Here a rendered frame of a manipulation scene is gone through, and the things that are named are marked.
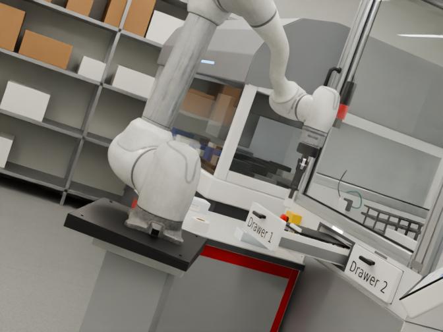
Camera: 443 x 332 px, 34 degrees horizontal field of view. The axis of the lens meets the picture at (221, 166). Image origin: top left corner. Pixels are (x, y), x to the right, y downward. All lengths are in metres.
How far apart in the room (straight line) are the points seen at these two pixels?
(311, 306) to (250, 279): 0.25
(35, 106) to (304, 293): 3.81
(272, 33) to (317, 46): 1.17
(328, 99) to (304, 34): 0.93
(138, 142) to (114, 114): 4.37
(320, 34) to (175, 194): 1.55
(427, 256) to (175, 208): 0.77
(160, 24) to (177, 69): 3.91
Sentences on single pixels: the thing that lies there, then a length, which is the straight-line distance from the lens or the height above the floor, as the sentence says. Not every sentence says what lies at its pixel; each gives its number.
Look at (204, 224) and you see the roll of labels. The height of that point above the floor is 0.79.
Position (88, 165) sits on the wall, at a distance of 6.68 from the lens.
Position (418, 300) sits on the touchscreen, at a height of 0.98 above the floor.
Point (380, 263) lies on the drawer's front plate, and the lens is 2.41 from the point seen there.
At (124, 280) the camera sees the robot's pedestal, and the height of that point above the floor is 0.65.
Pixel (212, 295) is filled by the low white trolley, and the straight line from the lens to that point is 2.73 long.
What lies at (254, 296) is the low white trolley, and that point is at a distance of 2.79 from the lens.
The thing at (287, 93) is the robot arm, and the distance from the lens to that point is 2.59.
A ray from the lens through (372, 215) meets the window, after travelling 2.58.
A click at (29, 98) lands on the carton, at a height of 0.77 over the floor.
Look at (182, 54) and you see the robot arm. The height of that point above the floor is 1.34.
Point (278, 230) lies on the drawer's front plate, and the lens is 2.45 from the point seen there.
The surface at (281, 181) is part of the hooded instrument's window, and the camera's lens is 3.48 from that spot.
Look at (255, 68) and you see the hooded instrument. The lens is 3.33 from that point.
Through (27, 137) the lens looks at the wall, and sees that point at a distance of 6.64.
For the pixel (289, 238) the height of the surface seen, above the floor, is 0.87.
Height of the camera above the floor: 1.22
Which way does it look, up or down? 4 degrees down
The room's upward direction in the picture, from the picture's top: 19 degrees clockwise
